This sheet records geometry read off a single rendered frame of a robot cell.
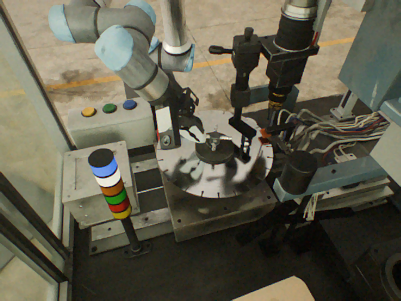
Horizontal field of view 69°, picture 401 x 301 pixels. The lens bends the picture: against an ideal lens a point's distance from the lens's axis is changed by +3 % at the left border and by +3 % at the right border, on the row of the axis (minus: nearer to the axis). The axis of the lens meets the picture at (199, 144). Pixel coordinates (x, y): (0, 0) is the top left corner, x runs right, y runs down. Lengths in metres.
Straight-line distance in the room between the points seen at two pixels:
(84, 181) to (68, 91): 2.03
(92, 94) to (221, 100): 1.13
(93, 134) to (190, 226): 0.47
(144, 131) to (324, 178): 0.64
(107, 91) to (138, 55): 2.14
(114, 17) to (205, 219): 0.53
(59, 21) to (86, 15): 0.06
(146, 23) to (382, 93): 0.47
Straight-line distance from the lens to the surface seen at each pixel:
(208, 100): 2.49
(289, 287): 0.86
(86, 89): 2.80
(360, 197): 1.00
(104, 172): 0.54
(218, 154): 0.78
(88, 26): 0.69
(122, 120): 1.01
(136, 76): 0.60
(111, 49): 0.57
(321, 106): 1.36
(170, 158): 0.78
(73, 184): 0.86
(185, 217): 0.79
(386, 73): 0.56
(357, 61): 0.61
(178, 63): 1.21
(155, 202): 0.94
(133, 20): 0.65
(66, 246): 0.90
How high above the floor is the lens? 1.55
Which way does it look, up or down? 47 degrees down
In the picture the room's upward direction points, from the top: straight up
